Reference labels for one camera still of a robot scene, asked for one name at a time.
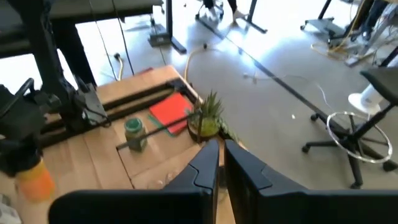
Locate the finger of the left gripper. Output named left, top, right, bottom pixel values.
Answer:
left=0, top=139, right=15, bottom=177
left=29, top=136, right=43, bottom=170

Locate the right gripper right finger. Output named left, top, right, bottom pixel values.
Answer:
left=224, top=139, right=398, bottom=224

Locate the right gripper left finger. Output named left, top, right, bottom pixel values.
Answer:
left=48, top=139, right=220, bottom=224

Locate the green-lid herb jar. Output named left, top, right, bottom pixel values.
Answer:
left=124, top=117, right=148, bottom=153

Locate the green paper sheet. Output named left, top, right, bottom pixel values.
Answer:
left=147, top=114, right=175, bottom=138

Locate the office stool base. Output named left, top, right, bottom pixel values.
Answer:
left=301, top=67, right=398, bottom=190

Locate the red folder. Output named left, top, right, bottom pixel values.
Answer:
left=148, top=92, right=194, bottom=135

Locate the small potted green plant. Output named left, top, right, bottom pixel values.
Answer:
left=185, top=90, right=240, bottom=144

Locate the gray desk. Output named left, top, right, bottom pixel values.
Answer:
left=0, top=0, right=187, bottom=88

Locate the white plastic object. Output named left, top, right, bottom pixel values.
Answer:
left=348, top=83, right=385, bottom=116

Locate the person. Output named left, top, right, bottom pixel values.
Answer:
left=203, top=0, right=249, bottom=24

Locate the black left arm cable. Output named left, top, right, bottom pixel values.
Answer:
left=0, top=77, right=35, bottom=119

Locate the black aluminium table frame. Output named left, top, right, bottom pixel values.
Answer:
left=40, top=77, right=203, bottom=147

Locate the black desk cable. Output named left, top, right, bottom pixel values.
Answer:
left=89, top=0, right=122, bottom=82
left=111, top=0, right=135, bottom=77

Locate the white floor cable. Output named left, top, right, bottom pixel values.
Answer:
left=243, top=72, right=335, bottom=110

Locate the yellow extension cord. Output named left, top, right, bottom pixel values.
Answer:
left=114, top=43, right=218, bottom=82

